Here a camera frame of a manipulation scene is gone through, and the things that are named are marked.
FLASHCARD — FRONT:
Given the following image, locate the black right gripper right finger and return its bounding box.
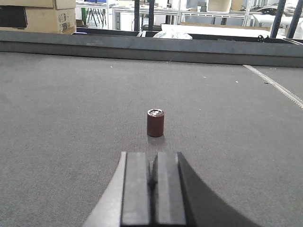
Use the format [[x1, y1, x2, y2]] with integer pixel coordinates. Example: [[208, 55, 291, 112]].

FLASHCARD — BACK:
[[151, 152, 257, 227]]

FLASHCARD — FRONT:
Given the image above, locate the dark metal table rail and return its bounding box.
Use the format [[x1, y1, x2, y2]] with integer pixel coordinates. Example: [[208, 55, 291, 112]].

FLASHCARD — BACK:
[[0, 31, 303, 68]]

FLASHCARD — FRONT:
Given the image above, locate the metal ruler strip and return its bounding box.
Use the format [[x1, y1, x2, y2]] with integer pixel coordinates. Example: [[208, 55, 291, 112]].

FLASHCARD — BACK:
[[243, 65, 303, 109]]

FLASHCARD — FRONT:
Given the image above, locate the cardboard box stack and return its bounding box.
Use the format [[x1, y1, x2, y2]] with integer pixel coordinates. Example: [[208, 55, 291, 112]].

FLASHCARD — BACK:
[[0, 0, 76, 34]]

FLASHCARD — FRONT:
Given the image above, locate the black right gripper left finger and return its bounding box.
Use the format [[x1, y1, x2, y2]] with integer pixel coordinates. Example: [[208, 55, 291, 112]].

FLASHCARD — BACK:
[[83, 152, 151, 227]]

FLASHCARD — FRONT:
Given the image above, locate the white foam board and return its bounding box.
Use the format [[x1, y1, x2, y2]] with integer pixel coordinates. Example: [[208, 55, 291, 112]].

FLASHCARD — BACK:
[[161, 24, 270, 37]]

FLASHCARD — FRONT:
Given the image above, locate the crumpled clear plastic bag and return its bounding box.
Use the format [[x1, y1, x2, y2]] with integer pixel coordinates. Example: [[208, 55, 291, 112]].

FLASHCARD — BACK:
[[153, 29, 193, 40]]

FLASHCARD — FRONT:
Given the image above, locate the dark red cylindrical capacitor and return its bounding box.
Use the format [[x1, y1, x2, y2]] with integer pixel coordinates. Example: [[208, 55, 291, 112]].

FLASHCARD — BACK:
[[147, 109, 165, 137]]

